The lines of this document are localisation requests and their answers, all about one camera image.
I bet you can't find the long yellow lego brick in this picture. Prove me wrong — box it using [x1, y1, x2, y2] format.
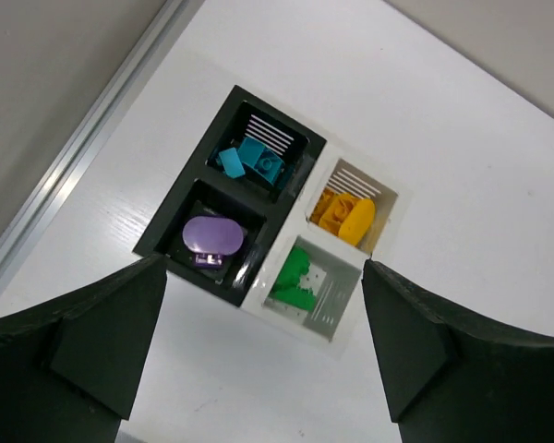
[309, 188, 335, 224]

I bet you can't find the purple rounded lego brick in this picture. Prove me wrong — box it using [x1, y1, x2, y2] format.
[193, 253, 224, 269]

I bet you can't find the black slotted container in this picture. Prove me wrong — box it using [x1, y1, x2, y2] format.
[133, 86, 327, 306]

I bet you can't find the teal rectangular lego brick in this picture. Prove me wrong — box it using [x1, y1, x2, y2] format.
[237, 138, 284, 186]

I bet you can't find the green rounded lego brick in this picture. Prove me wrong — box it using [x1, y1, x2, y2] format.
[269, 285, 317, 312]

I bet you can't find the purple printed oval lego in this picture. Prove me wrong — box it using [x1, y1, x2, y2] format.
[182, 216, 244, 256]

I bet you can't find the yellow half-round lego brick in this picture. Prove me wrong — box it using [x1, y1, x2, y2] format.
[318, 193, 358, 236]

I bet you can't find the teal oval lego brick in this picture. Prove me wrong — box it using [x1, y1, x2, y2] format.
[216, 148, 246, 178]

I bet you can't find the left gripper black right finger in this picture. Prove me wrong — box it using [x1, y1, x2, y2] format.
[362, 260, 554, 442]

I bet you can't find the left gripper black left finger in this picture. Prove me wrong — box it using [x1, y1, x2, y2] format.
[0, 255, 167, 442]

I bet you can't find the green square lego brick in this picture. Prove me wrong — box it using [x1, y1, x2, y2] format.
[275, 246, 310, 289]

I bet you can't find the aluminium table rail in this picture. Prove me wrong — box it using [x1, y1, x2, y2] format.
[0, 1, 203, 297]

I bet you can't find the yellow oval lego brick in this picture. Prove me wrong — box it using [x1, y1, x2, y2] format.
[338, 198, 376, 246]

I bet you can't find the white slotted container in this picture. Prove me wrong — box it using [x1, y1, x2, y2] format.
[241, 142, 413, 356]

